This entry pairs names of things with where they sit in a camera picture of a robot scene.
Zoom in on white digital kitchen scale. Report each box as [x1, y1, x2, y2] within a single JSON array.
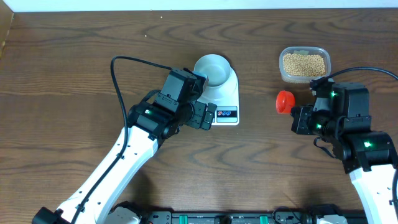
[[199, 68, 240, 126]]

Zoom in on grey round bowl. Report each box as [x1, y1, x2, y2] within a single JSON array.
[[194, 54, 231, 87]]

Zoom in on black cable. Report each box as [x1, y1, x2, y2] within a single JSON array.
[[310, 67, 398, 218], [71, 55, 172, 223]]

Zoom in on red plastic scoop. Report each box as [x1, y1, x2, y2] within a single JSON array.
[[275, 90, 295, 114]]

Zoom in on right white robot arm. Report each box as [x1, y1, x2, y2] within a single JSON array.
[[290, 82, 397, 223]]

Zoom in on left black cable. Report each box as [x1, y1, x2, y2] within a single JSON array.
[[71, 55, 172, 223]]

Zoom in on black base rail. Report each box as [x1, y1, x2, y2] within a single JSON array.
[[108, 210, 368, 224]]

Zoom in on right black cable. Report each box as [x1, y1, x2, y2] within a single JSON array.
[[310, 67, 398, 218]]

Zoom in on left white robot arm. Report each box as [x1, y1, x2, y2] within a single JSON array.
[[32, 90, 216, 223]]

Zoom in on soybeans in container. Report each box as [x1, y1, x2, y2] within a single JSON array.
[[282, 54, 326, 77]]

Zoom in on clear plastic container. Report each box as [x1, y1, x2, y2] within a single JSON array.
[[279, 47, 331, 84]]

